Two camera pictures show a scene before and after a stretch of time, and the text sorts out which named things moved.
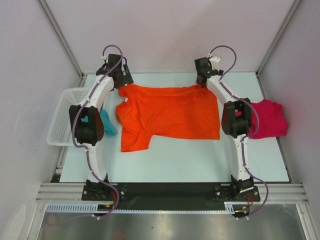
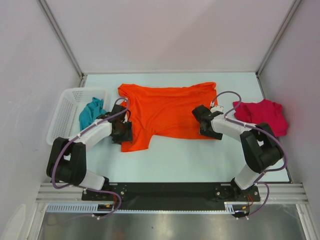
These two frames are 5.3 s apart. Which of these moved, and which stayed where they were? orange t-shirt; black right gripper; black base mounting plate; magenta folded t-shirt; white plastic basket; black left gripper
Moved: black left gripper; black right gripper
Stayed: white plastic basket; magenta folded t-shirt; orange t-shirt; black base mounting plate
